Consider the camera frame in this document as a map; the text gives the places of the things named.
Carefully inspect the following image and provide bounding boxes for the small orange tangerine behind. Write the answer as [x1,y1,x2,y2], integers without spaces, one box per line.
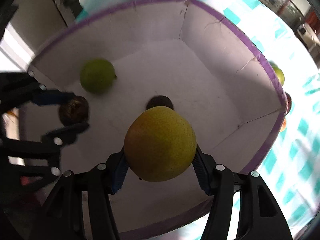
[280,119,286,132]

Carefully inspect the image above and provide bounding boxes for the large yellow pear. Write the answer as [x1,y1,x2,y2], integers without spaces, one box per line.
[124,106,197,182]

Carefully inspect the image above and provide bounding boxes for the dark wrinkled passion fruit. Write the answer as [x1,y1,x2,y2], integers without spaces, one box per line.
[145,95,174,110]

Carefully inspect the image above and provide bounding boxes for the purple storage box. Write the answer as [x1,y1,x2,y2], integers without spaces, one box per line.
[23,0,291,239]

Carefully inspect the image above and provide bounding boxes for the green round fruit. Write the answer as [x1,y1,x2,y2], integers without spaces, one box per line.
[80,58,117,95]

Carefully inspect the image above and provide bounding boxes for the yellow-green apple at back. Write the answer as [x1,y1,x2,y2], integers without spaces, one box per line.
[269,61,285,86]

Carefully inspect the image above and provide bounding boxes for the teal white checkered tablecloth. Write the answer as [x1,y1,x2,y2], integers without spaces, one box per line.
[75,0,320,240]

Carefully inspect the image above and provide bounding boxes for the dark brown round fruit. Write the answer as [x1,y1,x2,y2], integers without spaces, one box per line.
[285,92,292,114]

